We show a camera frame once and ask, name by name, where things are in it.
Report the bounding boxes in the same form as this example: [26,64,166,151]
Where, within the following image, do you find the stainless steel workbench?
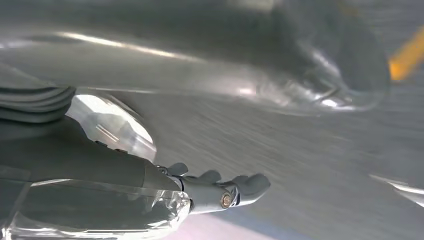
[0,0,392,114]

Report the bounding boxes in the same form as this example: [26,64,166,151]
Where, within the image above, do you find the yellow floor tape square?
[388,26,424,82]

